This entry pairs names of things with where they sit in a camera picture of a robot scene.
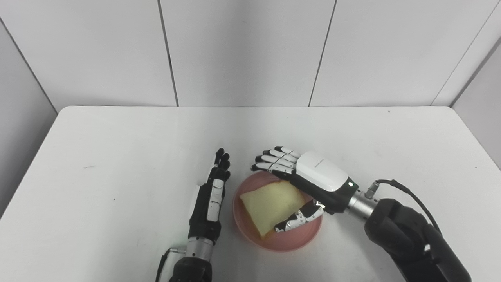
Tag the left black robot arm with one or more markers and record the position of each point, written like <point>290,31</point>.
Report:
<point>195,260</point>

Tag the pink plate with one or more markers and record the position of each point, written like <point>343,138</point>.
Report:
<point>274,235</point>

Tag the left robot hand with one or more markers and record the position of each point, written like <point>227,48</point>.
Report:
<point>209,203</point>

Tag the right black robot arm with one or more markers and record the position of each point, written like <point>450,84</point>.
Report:
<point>407,235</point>

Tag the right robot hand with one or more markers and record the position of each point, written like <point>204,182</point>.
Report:
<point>317,180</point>

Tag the slice of bread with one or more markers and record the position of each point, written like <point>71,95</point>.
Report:
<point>270,205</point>

